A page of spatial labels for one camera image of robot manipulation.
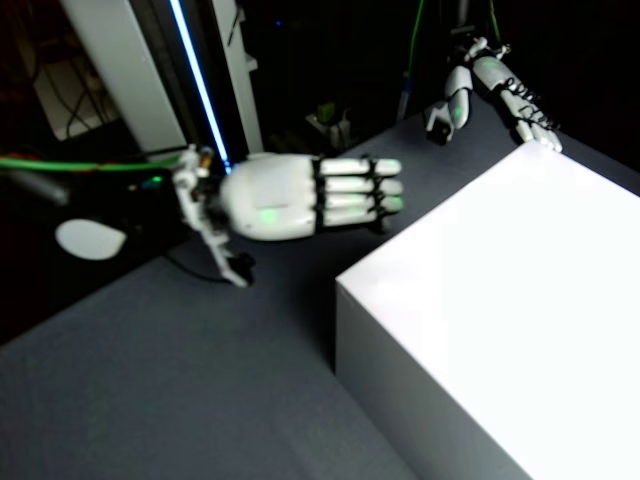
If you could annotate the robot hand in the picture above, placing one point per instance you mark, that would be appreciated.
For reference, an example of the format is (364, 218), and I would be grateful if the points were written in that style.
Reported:
(270, 195)
(492, 72)

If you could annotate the grey table cloth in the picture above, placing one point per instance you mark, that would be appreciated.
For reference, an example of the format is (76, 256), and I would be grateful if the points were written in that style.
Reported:
(150, 375)

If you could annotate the large white box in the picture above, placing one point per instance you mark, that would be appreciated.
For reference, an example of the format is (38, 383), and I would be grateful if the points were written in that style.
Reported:
(500, 300)

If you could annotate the blue light strip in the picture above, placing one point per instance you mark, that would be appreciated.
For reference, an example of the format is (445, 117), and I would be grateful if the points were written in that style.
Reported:
(197, 80)

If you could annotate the white upright column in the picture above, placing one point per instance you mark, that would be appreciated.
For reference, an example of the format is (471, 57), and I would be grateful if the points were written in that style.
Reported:
(130, 75)

